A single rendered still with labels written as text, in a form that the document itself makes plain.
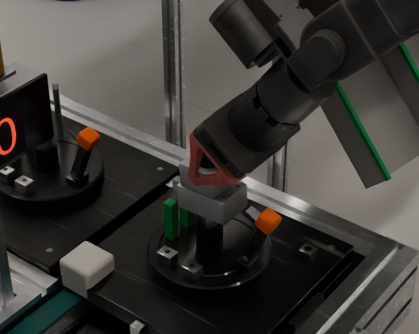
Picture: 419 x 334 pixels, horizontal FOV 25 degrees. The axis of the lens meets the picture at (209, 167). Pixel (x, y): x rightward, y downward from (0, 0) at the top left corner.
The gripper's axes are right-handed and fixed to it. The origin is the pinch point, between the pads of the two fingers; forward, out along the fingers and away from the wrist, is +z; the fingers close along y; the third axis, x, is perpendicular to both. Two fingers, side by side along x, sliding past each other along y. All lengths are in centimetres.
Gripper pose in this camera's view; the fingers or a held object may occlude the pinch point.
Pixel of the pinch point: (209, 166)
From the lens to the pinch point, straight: 101.9
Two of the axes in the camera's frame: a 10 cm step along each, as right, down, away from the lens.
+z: -4.7, 4.4, 7.6
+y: -6.1, 4.7, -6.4
